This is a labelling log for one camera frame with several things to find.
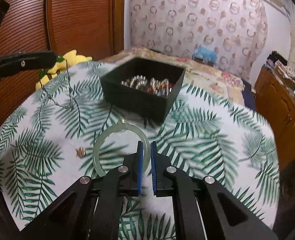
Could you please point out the small gold brooch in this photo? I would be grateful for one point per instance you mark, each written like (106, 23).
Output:
(80, 152)

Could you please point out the wooden sideboard cabinet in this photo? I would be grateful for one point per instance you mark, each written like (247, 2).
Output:
(277, 106)

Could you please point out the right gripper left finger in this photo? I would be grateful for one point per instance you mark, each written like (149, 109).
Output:
(135, 162)

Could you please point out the blue bag on box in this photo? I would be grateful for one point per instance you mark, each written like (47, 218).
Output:
(204, 56)

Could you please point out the circle pattern curtain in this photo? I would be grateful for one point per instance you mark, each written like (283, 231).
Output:
(234, 31)

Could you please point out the stack of folded clothes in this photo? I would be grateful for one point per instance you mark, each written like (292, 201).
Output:
(276, 64)

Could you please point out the wooden louvered wardrobe door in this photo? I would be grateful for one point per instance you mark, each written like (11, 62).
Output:
(91, 27)

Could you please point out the yellow Pikachu plush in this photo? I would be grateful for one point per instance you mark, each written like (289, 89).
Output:
(62, 63)

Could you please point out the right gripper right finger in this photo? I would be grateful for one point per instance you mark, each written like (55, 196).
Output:
(159, 164)

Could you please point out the pale green jade bangle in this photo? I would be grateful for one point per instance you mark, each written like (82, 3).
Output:
(107, 155)

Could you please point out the palm leaf print cloth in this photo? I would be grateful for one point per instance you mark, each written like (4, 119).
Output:
(224, 172)

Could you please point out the black jewelry box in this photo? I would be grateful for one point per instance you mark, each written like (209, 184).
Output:
(145, 87)

